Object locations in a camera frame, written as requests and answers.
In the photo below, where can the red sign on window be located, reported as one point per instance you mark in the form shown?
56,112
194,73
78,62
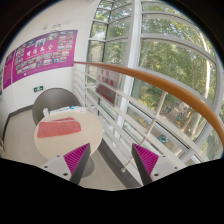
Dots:
107,82

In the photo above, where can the grey curved chair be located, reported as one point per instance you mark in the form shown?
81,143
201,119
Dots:
52,99

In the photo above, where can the pink red folded towel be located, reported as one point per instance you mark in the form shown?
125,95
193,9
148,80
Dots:
59,127

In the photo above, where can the purple poster at left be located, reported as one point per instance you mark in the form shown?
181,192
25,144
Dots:
8,70

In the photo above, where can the white box on table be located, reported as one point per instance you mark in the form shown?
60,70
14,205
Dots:
47,112

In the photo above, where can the purple photo wall poster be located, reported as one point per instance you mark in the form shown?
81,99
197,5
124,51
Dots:
46,52

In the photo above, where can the white metal railing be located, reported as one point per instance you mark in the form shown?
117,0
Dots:
150,117

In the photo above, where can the green exit sign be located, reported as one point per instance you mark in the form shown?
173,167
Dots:
39,88

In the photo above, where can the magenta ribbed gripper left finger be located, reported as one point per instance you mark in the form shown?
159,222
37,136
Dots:
70,166

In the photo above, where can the round beige table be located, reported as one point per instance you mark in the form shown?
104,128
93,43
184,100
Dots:
91,132

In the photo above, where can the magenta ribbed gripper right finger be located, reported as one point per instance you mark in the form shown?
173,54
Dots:
151,166

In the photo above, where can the wooden orange handrail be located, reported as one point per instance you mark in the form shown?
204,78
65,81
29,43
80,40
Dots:
189,98

